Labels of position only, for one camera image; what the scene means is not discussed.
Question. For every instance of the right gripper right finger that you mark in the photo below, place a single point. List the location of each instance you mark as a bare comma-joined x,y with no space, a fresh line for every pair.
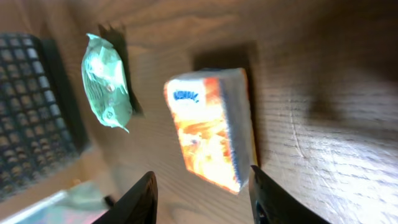
272,204

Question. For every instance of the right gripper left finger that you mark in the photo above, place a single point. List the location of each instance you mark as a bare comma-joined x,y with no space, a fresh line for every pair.
137,206

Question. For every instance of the mint green snack packet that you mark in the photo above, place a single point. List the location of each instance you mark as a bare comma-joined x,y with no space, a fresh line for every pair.
105,85

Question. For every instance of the purple tissue pack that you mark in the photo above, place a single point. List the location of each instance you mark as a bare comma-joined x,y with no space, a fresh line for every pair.
83,203

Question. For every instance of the dark grey plastic basket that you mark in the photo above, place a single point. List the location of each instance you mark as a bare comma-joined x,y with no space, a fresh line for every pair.
41,128

